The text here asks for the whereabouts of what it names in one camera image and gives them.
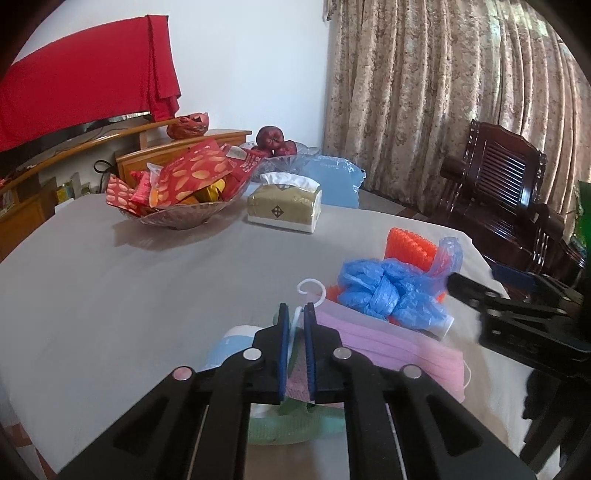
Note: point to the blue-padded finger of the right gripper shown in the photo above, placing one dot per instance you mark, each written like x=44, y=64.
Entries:
x=537, y=288
x=471, y=290

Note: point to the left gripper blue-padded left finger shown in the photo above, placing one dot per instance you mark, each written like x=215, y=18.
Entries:
x=192, y=425

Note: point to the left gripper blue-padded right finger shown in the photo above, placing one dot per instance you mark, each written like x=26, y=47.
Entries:
x=401, y=424

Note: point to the pink face mask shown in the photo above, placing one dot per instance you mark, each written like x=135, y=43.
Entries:
x=388, y=345

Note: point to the orange foam net square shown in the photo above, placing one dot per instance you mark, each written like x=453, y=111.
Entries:
x=410, y=248

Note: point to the blue plastic bag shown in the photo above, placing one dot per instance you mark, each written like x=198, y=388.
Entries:
x=392, y=290

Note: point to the light blue paper cup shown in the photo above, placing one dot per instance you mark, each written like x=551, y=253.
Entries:
x=237, y=338

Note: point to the green rubber gloves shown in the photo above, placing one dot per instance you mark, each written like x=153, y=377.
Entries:
x=296, y=419

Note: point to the blue cream tube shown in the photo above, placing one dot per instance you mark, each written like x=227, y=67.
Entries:
x=440, y=330

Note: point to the potted green plant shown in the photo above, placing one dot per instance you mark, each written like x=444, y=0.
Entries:
x=581, y=233

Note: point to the dark wooden armchair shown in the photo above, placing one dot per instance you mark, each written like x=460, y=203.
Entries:
x=493, y=194

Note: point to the grey tablecloth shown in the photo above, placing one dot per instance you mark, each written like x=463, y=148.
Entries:
x=97, y=309

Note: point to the blue tablecloth side table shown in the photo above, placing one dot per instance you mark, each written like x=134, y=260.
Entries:
x=340, y=179

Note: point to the tissue box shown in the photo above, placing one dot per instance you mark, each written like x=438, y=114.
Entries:
x=286, y=201

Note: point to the floral beige curtain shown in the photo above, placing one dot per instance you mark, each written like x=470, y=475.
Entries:
x=407, y=78

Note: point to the glass bowl of red snacks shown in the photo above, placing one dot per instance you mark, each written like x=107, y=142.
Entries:
x=196, y=183

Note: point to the glass bowl of apples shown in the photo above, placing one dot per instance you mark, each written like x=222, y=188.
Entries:
x=277, y=153

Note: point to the wooden tv cabinet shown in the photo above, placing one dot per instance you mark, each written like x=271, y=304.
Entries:
x=79, y=166

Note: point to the red basket on cabinet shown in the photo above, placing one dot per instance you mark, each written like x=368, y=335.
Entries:
x=189, y=126

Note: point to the black television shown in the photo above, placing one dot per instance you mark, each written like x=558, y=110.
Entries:
x=16, y=157

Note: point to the red cloth over television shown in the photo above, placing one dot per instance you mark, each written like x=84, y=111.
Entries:
x=109, y=70

